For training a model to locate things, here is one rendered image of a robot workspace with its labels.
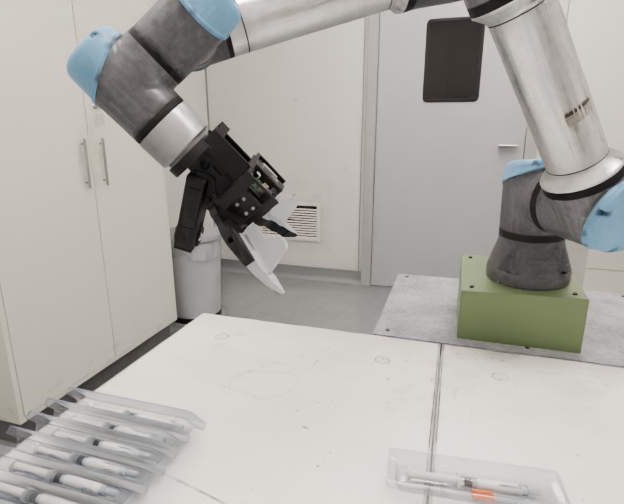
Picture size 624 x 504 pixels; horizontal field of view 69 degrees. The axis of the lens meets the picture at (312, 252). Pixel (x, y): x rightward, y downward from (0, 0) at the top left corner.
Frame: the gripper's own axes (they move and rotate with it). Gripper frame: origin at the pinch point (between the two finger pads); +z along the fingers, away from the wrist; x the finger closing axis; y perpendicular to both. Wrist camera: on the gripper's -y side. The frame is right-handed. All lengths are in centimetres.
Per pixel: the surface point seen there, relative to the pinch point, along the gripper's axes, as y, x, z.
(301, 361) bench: -13.7, 4.0, 17.4
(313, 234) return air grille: -100, 252, 91
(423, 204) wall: -20, 240, 117
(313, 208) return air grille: -88, 257, 76
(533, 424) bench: 14.0, -10.2, 35.7
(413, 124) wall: 5, 257, 72
